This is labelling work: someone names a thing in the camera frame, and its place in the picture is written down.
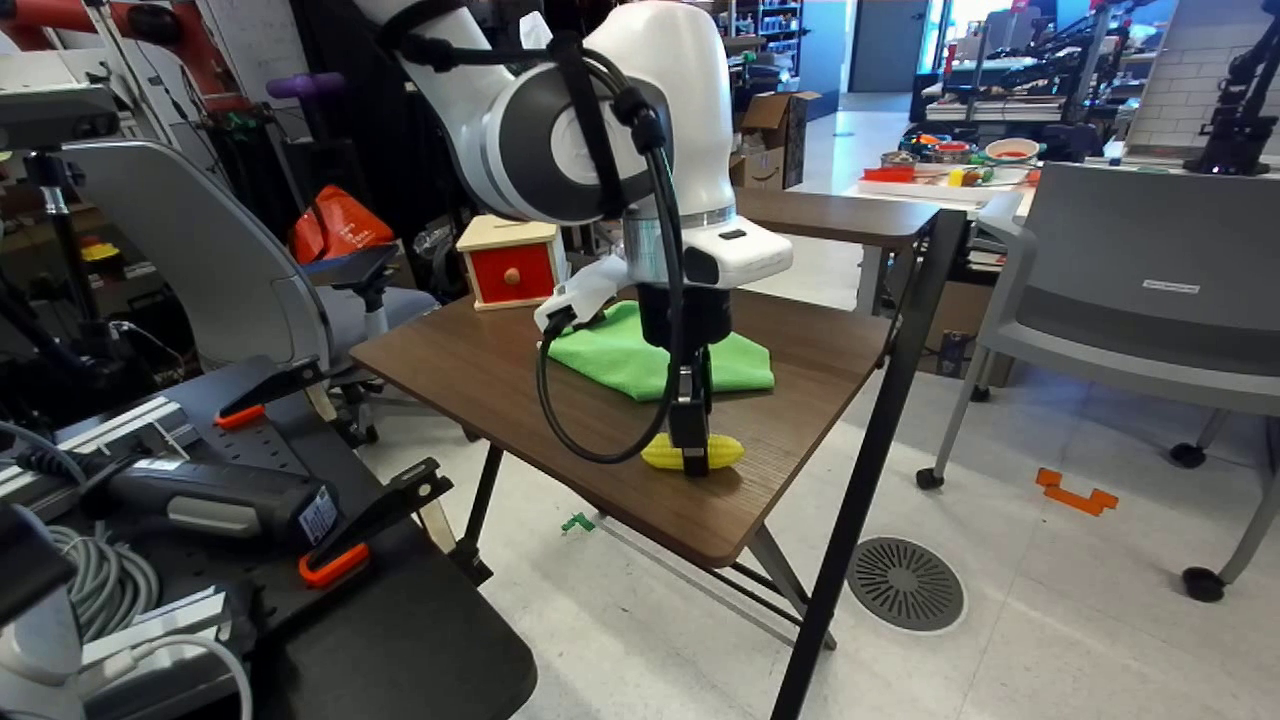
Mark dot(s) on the silver aluminium extrusion bracket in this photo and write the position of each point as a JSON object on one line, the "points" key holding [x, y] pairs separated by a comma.
{"points": [[81, 430], [154, 624]]}

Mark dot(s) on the black pegboard table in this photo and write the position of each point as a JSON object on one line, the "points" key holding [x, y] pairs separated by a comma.
{"points": [[400, 654]]}

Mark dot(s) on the purple foam roller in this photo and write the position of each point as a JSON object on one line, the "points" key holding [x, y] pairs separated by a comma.
{"points": [[306, 89]]}

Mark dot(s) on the brown wooden table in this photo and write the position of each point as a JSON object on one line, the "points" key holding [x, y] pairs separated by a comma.
{"points": [[465, 362]]}

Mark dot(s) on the black machine stand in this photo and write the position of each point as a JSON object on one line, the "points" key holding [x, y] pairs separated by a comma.
{"points": [[1242, 92]]}

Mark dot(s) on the orange floor tape mark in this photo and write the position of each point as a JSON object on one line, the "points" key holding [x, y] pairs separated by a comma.
{"points": [[1077, 496]]}

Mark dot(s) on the green cloth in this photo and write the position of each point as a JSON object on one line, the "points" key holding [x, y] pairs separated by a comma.
{"points": [[612, 359]]}

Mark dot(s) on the grey office chair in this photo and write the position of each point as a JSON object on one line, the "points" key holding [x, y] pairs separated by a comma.
{"points": [[201, 255]]}

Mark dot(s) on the wooden box with red front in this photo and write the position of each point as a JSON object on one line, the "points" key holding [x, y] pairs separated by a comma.
{"points": [[513, 272]]}

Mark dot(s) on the yellow banana toy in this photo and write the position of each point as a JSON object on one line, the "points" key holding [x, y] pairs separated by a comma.
{"points": [[663, 452]]}

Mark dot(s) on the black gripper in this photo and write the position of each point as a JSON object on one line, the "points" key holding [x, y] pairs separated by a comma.
{"points": [[703, 317]]}

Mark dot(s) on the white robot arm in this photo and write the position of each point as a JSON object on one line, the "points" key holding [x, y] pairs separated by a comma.
{"points": [[666, 80]]}

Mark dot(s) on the white table with toys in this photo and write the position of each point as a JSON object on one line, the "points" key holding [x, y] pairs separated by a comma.
{"points": [[945, 178]]}

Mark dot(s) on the grey chair on castors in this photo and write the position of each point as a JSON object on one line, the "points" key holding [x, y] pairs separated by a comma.
{"points": [[1147, 266]]}

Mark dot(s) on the large cardboard box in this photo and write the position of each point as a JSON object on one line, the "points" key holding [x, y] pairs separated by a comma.
{"points": [[765, 132]]}

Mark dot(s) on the orange bag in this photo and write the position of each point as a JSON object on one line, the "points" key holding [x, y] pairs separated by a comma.
{"points": [[342, 222]]}

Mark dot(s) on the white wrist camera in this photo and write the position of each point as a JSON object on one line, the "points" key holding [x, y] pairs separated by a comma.
{"points": [[581, 299]]}

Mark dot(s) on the black power tool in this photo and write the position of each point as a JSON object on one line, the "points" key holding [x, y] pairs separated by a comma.
{"points": [[213, 501]]}

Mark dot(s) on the round floor drain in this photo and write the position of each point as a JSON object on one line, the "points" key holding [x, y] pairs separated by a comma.
{"points": [[904, 582]]}

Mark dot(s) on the metal workshop rack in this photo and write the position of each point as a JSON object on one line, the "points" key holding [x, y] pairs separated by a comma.
{"points": [[1043, 80]]}

